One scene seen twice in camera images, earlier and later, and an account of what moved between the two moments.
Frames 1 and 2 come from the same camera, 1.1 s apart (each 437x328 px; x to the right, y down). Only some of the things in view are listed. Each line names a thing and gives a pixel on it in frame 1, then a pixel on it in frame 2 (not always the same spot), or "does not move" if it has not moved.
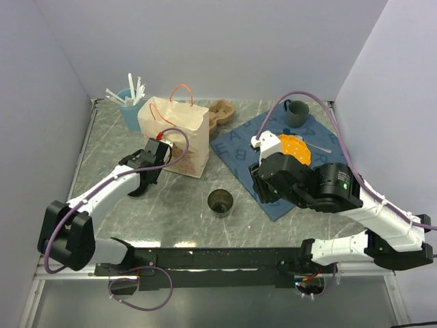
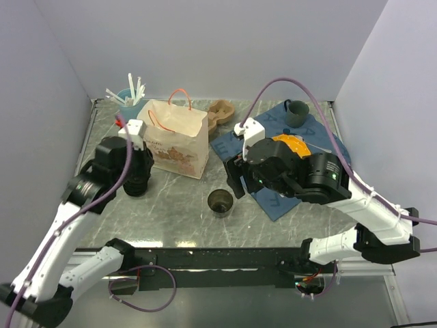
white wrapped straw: [140, 91] does not move
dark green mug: [296, 113] does not move
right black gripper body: [266, 193] to [253, 180]
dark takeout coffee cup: [220, 201] does not move
